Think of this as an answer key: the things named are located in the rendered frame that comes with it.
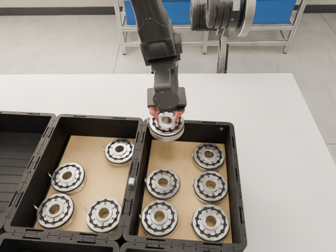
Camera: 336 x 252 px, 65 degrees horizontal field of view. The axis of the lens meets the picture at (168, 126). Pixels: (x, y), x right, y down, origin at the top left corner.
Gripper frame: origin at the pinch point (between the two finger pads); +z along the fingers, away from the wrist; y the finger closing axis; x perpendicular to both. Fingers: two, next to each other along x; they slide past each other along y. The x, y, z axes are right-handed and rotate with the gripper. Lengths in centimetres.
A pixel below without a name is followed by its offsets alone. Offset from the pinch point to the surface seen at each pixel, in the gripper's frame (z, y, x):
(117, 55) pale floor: 105, -43, 182
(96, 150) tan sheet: 19.4, -24.7, 3.5
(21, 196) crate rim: 10.5, -40.6, -17.2
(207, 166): 15.7, 12.7, -7.0
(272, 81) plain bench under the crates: 32, 57, 51
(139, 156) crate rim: 9.1, -8.4, -6.7
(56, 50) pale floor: 106, -109, 195
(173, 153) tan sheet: 19.1, 2.4, 0.7
